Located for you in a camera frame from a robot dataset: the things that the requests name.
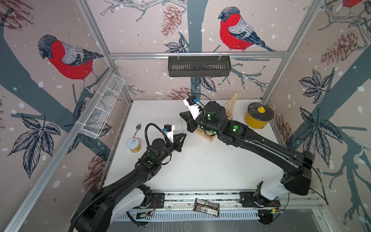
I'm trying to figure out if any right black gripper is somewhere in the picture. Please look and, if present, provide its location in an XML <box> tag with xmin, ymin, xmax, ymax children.
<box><xmin>180</xmin><ymin>109</ymin><xmax>223</xmax><ymax>136</ymax></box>

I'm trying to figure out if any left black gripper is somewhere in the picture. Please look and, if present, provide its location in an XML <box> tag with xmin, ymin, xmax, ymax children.
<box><xmin>157</xmin><ymin>132</ymin><xmax>186</xmax><ymax>164</ymax></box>

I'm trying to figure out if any wooden jewelry display stand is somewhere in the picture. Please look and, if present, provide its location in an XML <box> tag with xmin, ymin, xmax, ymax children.
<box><xmin>195</xmin><ymin>92</ymin><xmax>238</xmax><ymax>143</ymax></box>

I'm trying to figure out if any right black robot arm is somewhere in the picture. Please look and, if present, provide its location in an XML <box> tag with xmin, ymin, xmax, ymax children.
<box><xmin>180</xmin><ymin>98</ymin><xmax>314</xmax><ymax>200</ymax></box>

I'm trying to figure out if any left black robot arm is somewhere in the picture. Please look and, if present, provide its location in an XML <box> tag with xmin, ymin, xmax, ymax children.
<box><xmin>68</xmin><ymin>123</ymin><xmax>186</xmax><ymax>232</ymax></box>

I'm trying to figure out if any metal spoon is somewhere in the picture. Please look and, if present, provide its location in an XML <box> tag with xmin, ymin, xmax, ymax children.
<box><xmin>133</xmin><ymin>123</ymin><xmax>142</xmax><ymax>139</ymax></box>

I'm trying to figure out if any yellow can with white lid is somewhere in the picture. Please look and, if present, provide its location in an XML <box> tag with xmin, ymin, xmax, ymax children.
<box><xmin>127</xmin><ymin>138</ymin><xmax>142</xmax><ymax>153</ymax></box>

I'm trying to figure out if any dark snack wrapper packet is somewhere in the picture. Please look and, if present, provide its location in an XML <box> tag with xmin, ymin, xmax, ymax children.
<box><xmin>193</xmin><ymin>198</ymin><xmax>220</xmax><ymax>217</ymax></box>

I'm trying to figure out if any yellow pot with black lid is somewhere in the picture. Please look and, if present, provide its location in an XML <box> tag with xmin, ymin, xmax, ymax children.
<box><xmin>244</xmin><ymin>102</ymin><xmax>274</xmax><ymax>129</ymax></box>

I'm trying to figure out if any small electronics board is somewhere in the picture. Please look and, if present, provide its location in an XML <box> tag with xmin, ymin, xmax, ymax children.
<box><xmin>136</xmin><ymin>211</ymin><xmax>152</xmax><ymax>220</ymax></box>

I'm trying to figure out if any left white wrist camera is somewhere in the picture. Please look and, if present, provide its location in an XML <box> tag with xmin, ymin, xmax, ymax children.
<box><xmin>163</xmin><ymin>124</ymin><xmax>175</xmax><ymax>143</ymax></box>

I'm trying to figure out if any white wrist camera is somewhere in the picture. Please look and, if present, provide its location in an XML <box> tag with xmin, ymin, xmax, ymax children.
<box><xmin>183</xmin><ymin>95</ymin><xmax>202</xmax><ymax>120</ymax></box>
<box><xmin>163</xmin><ymin>124</ymin><xmax>175</xmax><ymax>143</ymax></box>

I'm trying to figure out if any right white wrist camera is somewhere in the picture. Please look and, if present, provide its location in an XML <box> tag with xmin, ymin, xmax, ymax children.
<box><xmin>183</xmin><ymin>95</ymin><xmax>202</xmax><ymax>120</ymax></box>

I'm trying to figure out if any black hanging wire basket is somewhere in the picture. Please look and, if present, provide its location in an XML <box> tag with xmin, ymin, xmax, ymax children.
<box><xmin>168</xmin><ymin>56</ymin><xmax>231</xmax><ymax>77</ymax></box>

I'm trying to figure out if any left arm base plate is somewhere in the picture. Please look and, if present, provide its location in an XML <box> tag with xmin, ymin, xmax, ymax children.
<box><xmin>139</xmin><ymin>193</ymin><xmax>165</xmax><ymax>209</ymax></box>

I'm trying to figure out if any white mesh wall shelf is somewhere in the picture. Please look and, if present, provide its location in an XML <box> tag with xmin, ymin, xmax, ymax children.
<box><xmin>80</xmin><ymin>73</ymin><xmax>126</xmax><ymax>139</ymax></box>

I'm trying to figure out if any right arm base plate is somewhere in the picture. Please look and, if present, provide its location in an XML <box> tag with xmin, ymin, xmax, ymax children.
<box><xmin>239</xmin><ymin>181</ymin><xmax>281</xmax><ymax>208</ymax></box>

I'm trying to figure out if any black round fixture under rail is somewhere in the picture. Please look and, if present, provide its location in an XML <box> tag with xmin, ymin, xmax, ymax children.
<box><xmin>258</xmin><ymin>210</ymin><xmax>274</xmax><ymax>226</ymax></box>

